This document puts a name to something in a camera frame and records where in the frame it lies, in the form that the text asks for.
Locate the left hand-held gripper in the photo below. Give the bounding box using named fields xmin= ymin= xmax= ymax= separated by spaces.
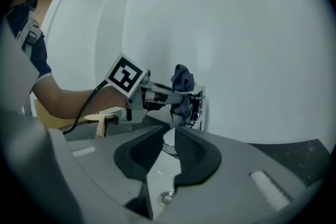
xmin=104 ymin=52 xmax=190 ymax=124

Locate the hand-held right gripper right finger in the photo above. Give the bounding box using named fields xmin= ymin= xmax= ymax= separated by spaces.
xmin=154 ymin=125 xmax=326 ymax=224

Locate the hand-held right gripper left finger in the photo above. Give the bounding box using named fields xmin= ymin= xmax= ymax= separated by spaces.
xmin=47 ymin=124 xmax=165 ymax=224

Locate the dark grey cloth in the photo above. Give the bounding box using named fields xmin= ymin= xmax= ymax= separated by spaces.
xmin=169 ymin=63 xmax=196 ymax=130

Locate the chrome sink faucet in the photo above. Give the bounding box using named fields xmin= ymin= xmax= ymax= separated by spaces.
xmin=161 ymin=84 xmax=208 ymax=157

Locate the person's left forearm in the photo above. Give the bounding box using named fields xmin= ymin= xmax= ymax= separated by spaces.
xmin=30 ymin=74 xmax=130 ymax=120

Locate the white sink basin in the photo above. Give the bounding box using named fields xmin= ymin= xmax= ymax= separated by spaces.
xmin=145 ymin=148 xmax=185 ymax=220

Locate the round metal sink drain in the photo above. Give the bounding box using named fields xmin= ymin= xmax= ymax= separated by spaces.
xmin=157 ymin=190 xmax=175 ymax=208

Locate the person's navy shirt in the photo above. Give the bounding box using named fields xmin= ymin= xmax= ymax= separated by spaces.
xmin=4 ymin=0 xmax=54 ymax=80

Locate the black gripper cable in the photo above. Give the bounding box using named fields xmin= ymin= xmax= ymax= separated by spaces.
xmin=62 ymin=79 xmax=109 ymax=135

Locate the grey harness strap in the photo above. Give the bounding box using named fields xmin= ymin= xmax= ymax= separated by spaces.
xmin=20 ymin=17 xmax=43 ymax=52

